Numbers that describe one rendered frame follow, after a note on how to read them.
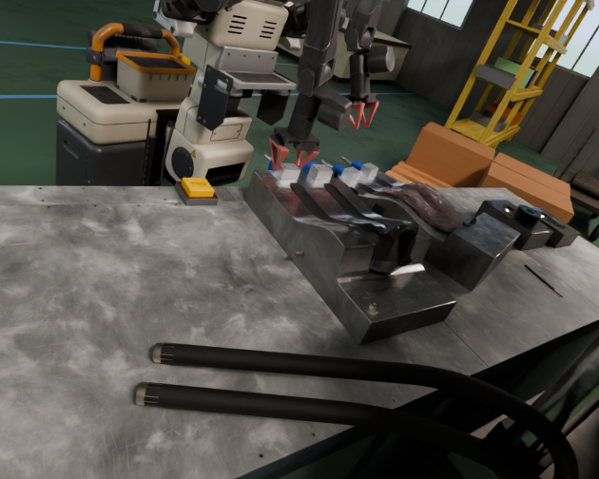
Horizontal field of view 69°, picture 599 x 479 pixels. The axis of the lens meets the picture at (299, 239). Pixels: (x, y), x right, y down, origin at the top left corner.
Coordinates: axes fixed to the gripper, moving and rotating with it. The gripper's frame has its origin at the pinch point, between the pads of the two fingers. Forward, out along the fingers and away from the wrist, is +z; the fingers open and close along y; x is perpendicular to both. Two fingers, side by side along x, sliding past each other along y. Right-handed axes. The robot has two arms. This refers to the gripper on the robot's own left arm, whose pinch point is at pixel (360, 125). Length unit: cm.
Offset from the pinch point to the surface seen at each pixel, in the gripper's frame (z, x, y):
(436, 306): 34, -38, -40
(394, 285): 30, -30, -43
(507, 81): -20, 52, 433
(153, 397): 28, -20, -94
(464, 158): 43, 45, 262
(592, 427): 57, -66, -32
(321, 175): 11.0, -1.5, -24.7
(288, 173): 9.0, 1.5, -34.9
